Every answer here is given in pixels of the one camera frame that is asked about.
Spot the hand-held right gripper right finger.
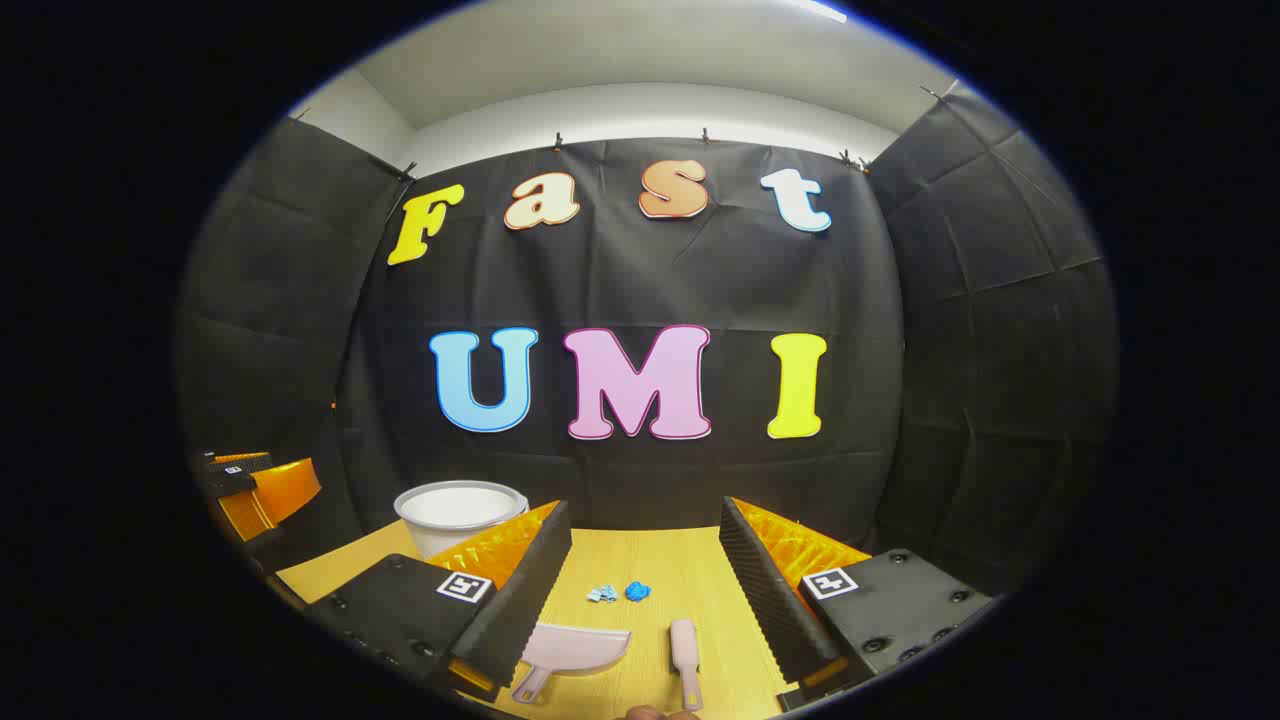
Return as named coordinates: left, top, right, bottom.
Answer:
left=719, top=496, right=994, bottom=713

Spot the wooden desktop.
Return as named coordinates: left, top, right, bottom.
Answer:
left=275, top=520, right=871, bottom=720

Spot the white garbage bin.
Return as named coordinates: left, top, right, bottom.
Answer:
left=393, top=480, right=531, bottom=561

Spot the pale pink dustpan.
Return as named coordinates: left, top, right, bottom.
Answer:
left=510, top=622, right=633, bottom=704

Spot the black backdrop cloth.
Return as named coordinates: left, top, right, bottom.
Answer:
left=175, top=95, right=1121, bottom=601

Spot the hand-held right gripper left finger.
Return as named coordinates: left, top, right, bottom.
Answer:
left=303, top=498, right=574, bottom=703

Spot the pale pink small broom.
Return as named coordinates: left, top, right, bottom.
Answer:
left=668, top=618, right=705, bottom=713

